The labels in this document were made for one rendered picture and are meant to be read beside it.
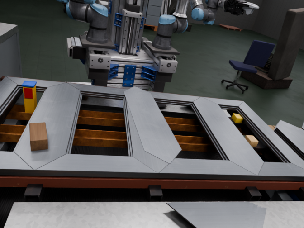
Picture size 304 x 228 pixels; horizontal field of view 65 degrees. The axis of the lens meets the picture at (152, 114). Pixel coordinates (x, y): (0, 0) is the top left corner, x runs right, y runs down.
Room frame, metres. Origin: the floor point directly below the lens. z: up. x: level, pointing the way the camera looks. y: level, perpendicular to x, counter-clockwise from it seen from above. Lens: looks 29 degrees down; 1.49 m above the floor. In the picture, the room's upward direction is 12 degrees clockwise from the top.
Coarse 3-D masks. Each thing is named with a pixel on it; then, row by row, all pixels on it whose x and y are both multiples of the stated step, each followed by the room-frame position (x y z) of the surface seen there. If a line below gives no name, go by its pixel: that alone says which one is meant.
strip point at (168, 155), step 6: (144, 150) 0.81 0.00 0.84; (150, 150) 0.82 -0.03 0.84; (156, 150) 0.83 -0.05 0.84; (162, 150) 0.84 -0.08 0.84; (168, 150) 0.85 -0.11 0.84; (174, 150) 0.86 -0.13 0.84; (180, 150) 0.87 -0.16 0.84; (156, 156) 0.79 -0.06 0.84; (162, 156) 0.80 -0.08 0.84; (168, 156) 0.81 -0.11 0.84; (174, 156) 0.82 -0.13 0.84; (168, 162) 0.77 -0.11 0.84
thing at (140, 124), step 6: (138, 120) 1.04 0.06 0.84; (144, 120) 1.06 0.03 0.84; (150, 120) 1.07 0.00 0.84; (156, 120) 1.08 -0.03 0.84; (162, 120) 1.10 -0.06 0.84; (138, 126) 0.99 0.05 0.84; (144, 126) 1.00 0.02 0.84; (150, 126) 1.01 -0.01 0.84; (156, 126) 1.02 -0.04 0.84; (162, 126) 1.04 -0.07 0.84; (168, 126) 1.05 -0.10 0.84
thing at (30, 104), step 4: (32, 88) 1.09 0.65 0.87; (36, 96) 1.13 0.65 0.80; (24, 100) 1.08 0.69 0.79; (28, 100) 1.08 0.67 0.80; (32, 100) 1.09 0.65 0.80; (36, 100) 1.13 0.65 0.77; (24, 104) 1.07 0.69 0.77; (28, 104) 1.08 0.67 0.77; (32, 104) 1.09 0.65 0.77; (36, 104) 1.13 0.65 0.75; (28, 108) 1.08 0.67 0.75; (32, 108) 1.08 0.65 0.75; (28, 112) 1.08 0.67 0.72; (32, 112) 1.08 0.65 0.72
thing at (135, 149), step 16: (80, 96) 1.18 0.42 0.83; (96, 96) 1.24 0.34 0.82; (112, 96) 1.27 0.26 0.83; (0, 112) 0.88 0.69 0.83; (128, 112) 1.10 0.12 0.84; (240, 112) 1.45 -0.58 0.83; (128, 128) 0.97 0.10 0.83; (208, 128) 1.13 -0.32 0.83; (256, 128) 1.26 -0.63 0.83; (128, 144) 0.85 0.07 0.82; (272, 144) 1.11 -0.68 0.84; (144, 160) 0.75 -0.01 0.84; (160, 160) 0.77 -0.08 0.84; (288, 160) 0.98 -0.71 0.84; (80, 176) 0.62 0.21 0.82; (96, 176) 0.63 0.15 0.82; (112, 176) 0.65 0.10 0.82; (128, 176) 0.67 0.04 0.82; (144, 176) 0.68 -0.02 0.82; (160, 176) 0.70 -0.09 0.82; (176, 176) 0.72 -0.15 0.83; (192, 176) 0.73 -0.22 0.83; (208, 176) 0.75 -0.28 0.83; (224, 176) 0.77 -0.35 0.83; (240, 176) 0.79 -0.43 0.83; (256, 176) 0.81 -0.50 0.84; (272, 176) 0.83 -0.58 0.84; (288, 176) 0.85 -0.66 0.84
